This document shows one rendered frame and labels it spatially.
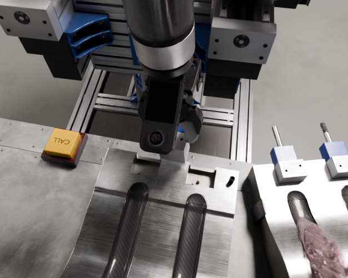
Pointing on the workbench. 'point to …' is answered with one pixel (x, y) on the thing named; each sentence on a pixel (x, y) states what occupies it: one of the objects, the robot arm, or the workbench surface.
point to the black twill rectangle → (258, 211)
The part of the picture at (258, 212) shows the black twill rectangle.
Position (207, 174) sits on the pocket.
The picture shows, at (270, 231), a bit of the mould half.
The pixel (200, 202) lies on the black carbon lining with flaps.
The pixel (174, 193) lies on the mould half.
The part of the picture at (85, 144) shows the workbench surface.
